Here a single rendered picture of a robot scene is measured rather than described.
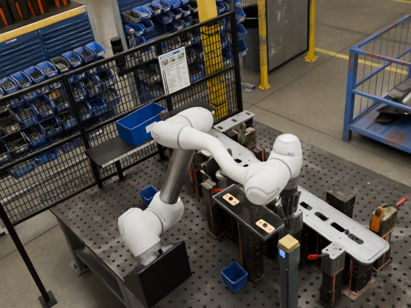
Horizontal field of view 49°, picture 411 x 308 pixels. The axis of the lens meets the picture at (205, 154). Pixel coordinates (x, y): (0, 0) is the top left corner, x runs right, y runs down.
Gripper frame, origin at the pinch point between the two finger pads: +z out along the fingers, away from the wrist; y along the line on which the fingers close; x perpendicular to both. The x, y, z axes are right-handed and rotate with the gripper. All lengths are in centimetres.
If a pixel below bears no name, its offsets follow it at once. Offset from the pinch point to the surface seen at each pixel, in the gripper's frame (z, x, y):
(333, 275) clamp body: 32.6, -13.3, 14.0
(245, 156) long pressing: 27, 75, 39
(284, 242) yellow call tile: 11.2, 0.6, -1.6
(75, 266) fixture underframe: 126, 166, -62
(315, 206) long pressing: 27.1, 17.7, 36.5
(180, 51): -15, 150, 50
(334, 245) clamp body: 21.2, -8.7, 18.9
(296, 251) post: 15.7, -3.5, 1.3
